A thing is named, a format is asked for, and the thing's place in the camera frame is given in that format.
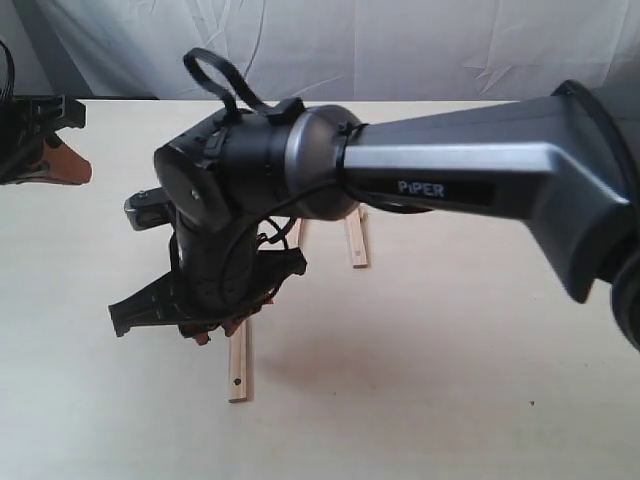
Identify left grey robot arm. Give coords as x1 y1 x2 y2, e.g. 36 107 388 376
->
1 44 92 186

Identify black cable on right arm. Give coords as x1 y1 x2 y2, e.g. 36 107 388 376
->
182 47 274 121

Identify plain wood strip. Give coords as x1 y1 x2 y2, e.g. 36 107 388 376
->
292 219 305 248

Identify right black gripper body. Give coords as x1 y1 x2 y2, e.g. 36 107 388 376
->
109 219 307 337

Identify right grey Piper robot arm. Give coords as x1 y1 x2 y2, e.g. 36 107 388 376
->
109 81 639 345

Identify wood strip with dot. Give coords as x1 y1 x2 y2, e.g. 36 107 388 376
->
228 322 249 403

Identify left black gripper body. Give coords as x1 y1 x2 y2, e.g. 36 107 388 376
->
1 95 86 185

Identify wood strip two dots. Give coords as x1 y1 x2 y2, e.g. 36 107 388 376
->
345 207 369 269

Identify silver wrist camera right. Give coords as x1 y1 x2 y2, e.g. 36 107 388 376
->
124 188 174 231

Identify white wrinkled backdrop cloth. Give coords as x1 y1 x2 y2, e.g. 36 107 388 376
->
0 0 640 103

